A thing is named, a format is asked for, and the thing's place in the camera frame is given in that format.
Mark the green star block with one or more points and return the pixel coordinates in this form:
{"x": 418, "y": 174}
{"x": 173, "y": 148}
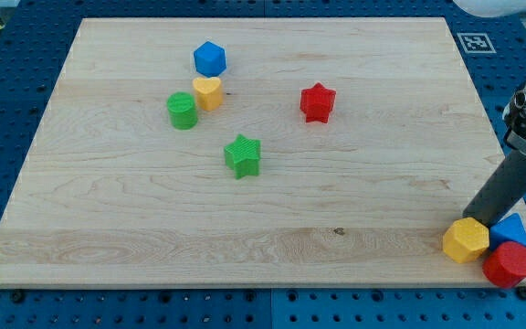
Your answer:
{"x": 243, "y": 156}

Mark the red star block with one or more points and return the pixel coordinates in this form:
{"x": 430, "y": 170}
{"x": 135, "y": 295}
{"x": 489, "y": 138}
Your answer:
{"x": 317, "y": 103}

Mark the light wooden board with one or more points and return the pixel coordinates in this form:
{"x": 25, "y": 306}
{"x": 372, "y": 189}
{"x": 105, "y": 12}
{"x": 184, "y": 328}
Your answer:
{"x": 112, "y": 196}

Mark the yellow heart block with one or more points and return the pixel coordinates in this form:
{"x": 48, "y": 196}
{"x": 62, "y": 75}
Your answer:
{"x": 208, "y": 92}

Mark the green cylinder block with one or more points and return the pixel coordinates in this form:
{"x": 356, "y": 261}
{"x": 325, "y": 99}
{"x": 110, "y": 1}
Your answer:
{"x": 182, "y": 111}

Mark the blue hexagonal block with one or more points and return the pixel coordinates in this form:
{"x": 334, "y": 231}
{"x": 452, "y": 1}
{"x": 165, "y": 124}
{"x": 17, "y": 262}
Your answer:
{"x": 210, "y": 59}

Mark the yellow hexagonal block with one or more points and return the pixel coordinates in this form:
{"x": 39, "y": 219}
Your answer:
{"x": 465, "y": 240}

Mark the white fiducial marker tag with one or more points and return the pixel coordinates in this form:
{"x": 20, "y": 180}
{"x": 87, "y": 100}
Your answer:
{"x": 476, "y": 43}

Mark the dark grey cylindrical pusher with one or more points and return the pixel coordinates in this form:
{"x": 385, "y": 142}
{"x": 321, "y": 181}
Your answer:
{"x": 504, "y": 188}

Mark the blue triangular block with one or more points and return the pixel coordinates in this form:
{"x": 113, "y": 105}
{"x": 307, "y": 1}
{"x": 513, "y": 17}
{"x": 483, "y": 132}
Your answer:
{"x": 508, "y": 229}

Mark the red round block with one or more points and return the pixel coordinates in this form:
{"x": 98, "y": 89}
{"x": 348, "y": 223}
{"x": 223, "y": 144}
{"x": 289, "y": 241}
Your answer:
{"x": 505, "y": 267}

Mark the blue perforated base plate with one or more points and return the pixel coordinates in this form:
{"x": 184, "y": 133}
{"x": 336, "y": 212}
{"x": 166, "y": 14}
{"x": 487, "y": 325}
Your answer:
{"x": 33, "y": 46}

